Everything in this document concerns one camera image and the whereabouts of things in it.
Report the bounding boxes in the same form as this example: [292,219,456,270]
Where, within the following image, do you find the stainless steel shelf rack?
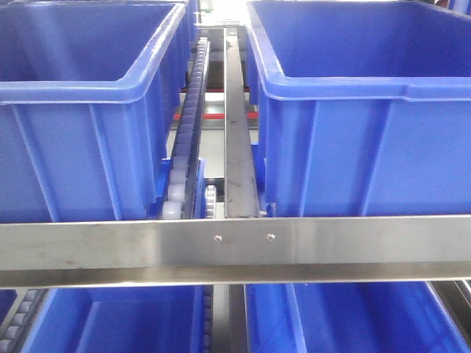
[1,215,470,288]

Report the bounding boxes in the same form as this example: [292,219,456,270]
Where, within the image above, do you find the roller conveyor track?
[161,38,210,220]

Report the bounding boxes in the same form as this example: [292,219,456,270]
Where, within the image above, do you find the blue bin upper right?
[246,1,470,216]

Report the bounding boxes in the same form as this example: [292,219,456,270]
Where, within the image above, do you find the blue bin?
[22,286,204,352]
[246,1,470,216]
[1,1,189,223]
[246,282,470,352]

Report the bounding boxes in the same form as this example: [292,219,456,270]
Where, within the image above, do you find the blue bin lower left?
[22,286,204,352]

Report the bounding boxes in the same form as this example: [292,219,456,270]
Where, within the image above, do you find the blue bin upper left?
[1,1,189,223]

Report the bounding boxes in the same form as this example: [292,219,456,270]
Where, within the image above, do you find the blue bin lower right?
[246,282,470,352]

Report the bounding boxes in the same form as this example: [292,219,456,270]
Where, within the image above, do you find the steel divider rail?
[223,27,260,218]

